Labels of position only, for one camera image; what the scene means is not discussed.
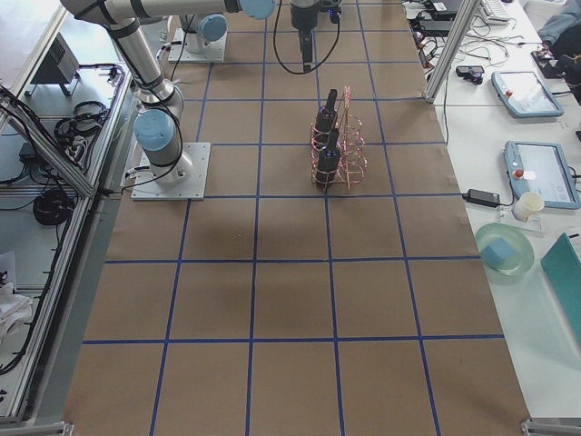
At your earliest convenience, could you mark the green glass bowl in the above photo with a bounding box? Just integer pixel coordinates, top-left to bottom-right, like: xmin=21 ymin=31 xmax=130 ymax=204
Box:
xmin=475 ymin=223 xmax=535 ymax=276

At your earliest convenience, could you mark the white paper cup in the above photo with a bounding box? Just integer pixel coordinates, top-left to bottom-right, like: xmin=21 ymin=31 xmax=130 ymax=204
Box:
xmin=511 ymin=192 xmax=545 ymax=222

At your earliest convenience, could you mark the teal board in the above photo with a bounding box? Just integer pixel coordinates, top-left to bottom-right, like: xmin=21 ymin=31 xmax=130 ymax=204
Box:
xmin=541 ymin=233 xmax=580 ymax=342

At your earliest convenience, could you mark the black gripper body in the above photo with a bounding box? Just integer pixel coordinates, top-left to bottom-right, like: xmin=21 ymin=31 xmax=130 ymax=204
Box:
xmin=290 ymin=0 xmax=320 ymax=31

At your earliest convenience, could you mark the grey metal box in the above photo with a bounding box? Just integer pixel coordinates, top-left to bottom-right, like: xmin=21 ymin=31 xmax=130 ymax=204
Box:
xmin=31 ymin=33 xmax=79 ymax=85

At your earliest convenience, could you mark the second white arm base plate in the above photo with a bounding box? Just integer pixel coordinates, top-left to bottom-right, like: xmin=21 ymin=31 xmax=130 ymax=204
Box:
xmin=131 ymin=143 xmax=212 ymax=201

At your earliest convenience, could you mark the copper wire wine basket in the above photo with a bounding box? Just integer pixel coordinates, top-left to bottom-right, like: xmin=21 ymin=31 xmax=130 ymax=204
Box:
xmin=310 ymin=85 xmax=368 ymax=192

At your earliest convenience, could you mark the blue teach pendant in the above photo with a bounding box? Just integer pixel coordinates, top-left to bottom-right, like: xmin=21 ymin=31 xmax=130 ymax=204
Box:
xmin=504 ymin=141 xmax=580 ymax=210
xmin=491 ymin=71 xmax=564 ymax=118

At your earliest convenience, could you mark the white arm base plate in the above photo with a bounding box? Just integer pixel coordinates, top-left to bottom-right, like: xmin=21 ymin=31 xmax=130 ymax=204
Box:
xmin=168 ymin=28 xmax=227 ymax=64

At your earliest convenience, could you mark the black coiled cable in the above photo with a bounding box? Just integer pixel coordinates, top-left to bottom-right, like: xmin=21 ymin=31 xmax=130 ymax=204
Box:
xmin=32 ymin=189 xmax=76 ymax=228

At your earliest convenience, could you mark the blue foam cube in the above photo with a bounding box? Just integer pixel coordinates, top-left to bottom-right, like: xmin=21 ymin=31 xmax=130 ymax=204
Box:
xmin=480 ymin=237 xmax=516 ymax=269

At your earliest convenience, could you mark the black power adapter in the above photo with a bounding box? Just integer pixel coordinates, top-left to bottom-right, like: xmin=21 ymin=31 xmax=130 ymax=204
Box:
xmin=462 ymin=189 xmax=500 ymax=208

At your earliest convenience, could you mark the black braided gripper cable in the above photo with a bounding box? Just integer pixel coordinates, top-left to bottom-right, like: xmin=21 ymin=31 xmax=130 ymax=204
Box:
xmin=271 ymin=0 xmax=342 ymax=76

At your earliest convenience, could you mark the dark bottle in basket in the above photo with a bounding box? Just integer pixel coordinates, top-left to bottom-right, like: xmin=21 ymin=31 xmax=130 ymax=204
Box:
xmin=314 ymin=128 xmax=340 ymax=191
xmin=313 ymin=88 xmax=338 ymax=144

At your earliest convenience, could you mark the aluminium frame post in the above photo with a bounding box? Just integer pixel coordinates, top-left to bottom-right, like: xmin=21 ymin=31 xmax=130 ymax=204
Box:
xmin=424 ymin=0 xmax=480 ymax=104

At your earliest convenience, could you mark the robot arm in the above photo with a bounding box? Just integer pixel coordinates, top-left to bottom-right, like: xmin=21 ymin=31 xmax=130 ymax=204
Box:
xmin=62 ymin=1 xmax=282 ymax=186
xmin=179 ymin=14 xmax=227 ymax=55

